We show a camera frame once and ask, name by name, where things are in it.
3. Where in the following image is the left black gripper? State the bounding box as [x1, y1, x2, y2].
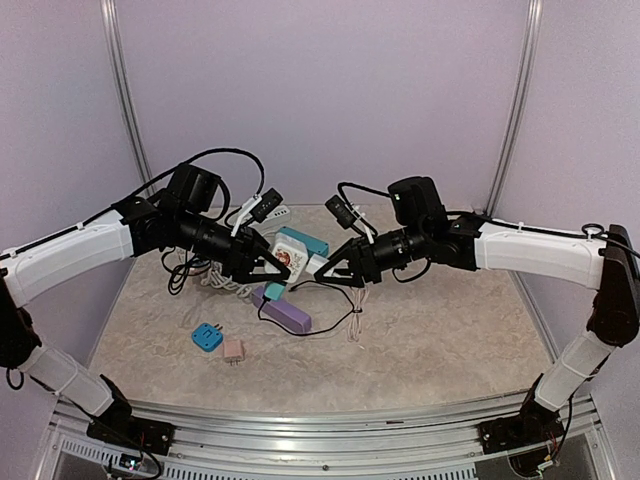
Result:
[175, 209, 290, 282]

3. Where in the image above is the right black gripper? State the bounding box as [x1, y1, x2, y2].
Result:
[313, 221, 428, 288]

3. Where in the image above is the white cube socket with sticker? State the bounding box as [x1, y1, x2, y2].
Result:
[271, 232, 309, 283]

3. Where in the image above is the purple rectangular power block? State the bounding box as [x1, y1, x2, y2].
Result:
[250, 286, 312, 334]

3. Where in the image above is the pink plug adapter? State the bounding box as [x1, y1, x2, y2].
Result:
[222, 339, 245, 365]

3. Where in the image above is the blue plug adapter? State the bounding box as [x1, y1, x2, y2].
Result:
[191, 323, 224, 353]

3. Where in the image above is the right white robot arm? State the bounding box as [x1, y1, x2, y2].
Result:
[314, 176, 639, 444]

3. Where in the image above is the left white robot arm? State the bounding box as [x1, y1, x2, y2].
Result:
[1, 164, 290, 445]

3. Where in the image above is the teal rectangular power block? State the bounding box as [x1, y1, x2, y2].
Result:
[278, 226, 330, 258]

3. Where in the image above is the thin black cable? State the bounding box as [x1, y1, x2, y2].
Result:
[257, 279, 357, 337]

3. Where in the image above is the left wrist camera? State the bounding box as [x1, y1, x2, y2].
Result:
[231, 188, 283, 237]

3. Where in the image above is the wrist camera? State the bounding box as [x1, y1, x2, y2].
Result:
[231, 188, 283, 237]
[325, 195, 373, 244]

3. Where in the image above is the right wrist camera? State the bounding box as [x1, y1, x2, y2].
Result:
[325, 195, 373, 244]

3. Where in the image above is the white coiled cable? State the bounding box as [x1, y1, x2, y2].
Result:
[197, 259, 256, 301]

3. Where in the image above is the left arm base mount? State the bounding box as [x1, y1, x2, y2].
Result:
[87, 375, 176, 455]

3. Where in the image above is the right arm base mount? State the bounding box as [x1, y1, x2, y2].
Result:
[477, 376, 565, 454]

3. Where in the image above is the left aluminium corner post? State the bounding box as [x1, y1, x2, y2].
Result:
[99, 0, 152, 183]

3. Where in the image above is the aluminium corner post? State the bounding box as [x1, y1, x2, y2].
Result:
[484, 0, 544, 215]
[99, 0, 152, 183]

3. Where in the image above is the right aluminium corner post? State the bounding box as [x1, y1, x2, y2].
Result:
[484, 0, 544, 215]

